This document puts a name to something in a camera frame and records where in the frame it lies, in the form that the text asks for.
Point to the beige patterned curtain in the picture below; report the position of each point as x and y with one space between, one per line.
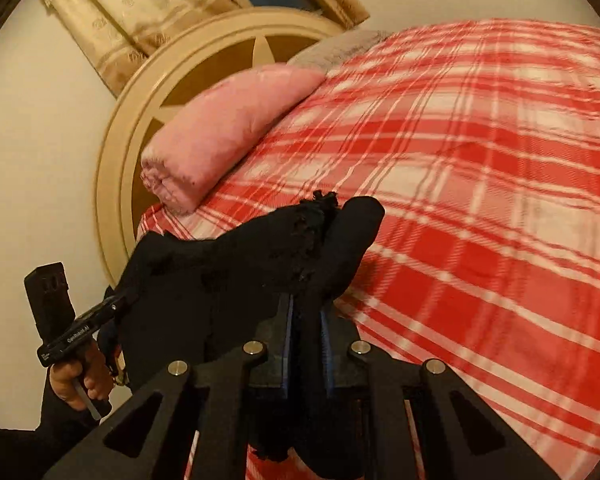
180 10

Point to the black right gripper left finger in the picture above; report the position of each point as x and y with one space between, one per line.
197 422

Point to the cream round headboard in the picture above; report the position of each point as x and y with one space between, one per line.
182 68

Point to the striped grey pillow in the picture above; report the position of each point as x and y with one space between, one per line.
334 51

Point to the black pants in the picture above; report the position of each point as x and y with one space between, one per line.
195 300

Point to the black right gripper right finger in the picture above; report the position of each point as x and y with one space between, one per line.
421 421

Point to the black-sleeved left forearm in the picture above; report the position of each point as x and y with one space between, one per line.
29 454

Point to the person's left hand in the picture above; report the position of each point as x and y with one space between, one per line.
90 370

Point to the red white plaid bedsheet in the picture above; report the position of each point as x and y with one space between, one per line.
482 141

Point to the pink pillow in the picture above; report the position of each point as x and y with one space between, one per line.
214 131

